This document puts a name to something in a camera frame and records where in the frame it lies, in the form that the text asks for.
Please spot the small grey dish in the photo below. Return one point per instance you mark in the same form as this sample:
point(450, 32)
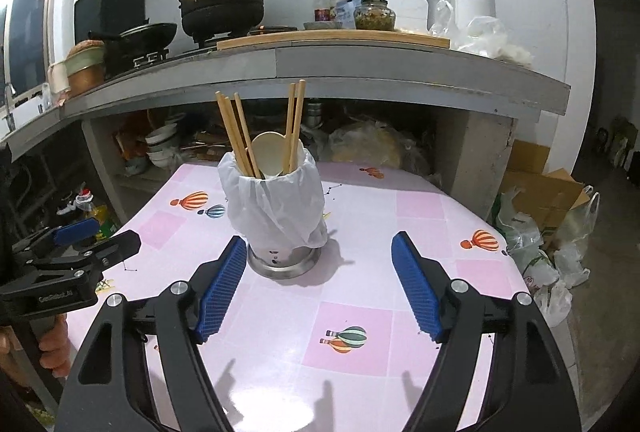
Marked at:
point(323, 25)

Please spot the person left hand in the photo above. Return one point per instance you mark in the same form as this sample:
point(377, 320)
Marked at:
point(54, 347)

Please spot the gas stove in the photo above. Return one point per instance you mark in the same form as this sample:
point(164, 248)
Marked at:
point(209, 45)

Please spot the glass pickle jar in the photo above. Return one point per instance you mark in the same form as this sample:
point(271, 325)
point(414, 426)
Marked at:
point(374, 15)

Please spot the black box appliance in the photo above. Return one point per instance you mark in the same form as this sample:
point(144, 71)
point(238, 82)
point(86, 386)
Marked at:
point(107, 16)

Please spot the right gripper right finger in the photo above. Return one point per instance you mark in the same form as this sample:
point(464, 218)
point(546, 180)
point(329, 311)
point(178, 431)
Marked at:
point(528, 386)

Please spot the clear plastic bags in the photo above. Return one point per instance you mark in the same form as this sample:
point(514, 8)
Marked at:
point(483, 36)

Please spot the black frying pan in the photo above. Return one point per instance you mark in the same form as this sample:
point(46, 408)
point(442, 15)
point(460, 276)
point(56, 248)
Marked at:
point(138, 41)

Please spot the wooden cutting board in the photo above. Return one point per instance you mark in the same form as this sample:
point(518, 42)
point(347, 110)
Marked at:
point(335, 35)

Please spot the wooden chopstick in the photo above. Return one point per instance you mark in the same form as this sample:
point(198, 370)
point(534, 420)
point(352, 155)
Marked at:
point(298, 114)
point(288, 128)
point(238, 142)
point(225, 119)
point(246, 135)

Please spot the stacked white bowls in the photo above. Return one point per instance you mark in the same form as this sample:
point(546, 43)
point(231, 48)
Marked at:
point(163, 146)

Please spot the cooking oil bottle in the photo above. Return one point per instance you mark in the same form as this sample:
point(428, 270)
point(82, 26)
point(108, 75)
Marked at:
point(92, 208)

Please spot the cardboard box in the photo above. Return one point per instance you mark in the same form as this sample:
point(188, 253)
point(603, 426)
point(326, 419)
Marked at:
point(545, 197)

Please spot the steel utensil holder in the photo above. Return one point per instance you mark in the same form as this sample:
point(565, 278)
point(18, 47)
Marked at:
point(277, 258)

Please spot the dark sauce bottle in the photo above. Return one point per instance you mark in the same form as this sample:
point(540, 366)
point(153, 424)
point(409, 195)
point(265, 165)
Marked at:
point(322, 10)

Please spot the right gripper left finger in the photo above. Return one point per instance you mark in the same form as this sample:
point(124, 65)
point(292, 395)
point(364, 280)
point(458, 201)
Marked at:
point(109, 387)

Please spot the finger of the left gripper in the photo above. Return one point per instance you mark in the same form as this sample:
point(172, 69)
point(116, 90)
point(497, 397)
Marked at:
point(67, 235)
point(113, 251)

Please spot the white plastic bag cover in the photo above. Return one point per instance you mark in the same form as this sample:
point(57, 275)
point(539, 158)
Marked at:
point(285, 212)

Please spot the brown clay pot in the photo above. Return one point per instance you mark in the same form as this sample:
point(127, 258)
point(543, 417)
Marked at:
point(84, 66)

